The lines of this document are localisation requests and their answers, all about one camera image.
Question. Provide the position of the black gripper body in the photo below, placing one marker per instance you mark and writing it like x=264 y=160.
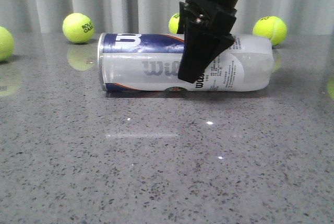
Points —
x=217 y=17

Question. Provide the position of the yellow tennis ball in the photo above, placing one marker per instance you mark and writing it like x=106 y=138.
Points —
x=173 y=23
x=271 y=27

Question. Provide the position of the white Wilson tennis ball can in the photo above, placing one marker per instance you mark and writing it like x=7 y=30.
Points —
x=150 y=62

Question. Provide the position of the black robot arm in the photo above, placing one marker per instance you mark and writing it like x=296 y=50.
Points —
x=206 y=26

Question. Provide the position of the far left tennis ball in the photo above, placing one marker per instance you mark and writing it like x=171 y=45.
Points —
x=6 y=44

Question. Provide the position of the middle yellow tennis ball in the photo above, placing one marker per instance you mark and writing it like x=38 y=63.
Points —
x=173 y=23

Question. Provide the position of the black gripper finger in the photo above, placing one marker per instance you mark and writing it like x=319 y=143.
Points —
x=189 y=25
x=211 y=47

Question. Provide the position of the tennis ball with Roland Garros print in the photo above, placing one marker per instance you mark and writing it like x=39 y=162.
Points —
x=78 y=28

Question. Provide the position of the grey pleated curtain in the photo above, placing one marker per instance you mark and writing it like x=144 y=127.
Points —
x=152 y=16

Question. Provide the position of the right yellow tennis ball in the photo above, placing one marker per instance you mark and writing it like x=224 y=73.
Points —
x=271 y=27

